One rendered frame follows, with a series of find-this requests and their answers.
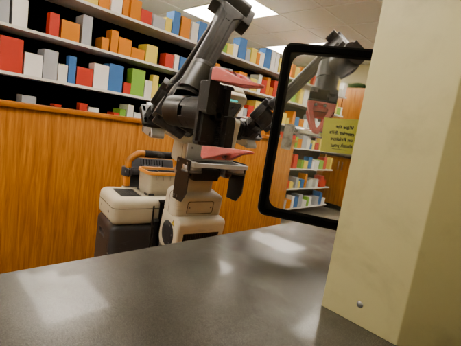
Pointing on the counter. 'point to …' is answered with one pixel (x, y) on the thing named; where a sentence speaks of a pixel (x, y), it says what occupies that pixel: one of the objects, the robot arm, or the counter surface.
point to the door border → (281, 123)
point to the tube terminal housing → (405, 184)
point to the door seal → (278, 122)
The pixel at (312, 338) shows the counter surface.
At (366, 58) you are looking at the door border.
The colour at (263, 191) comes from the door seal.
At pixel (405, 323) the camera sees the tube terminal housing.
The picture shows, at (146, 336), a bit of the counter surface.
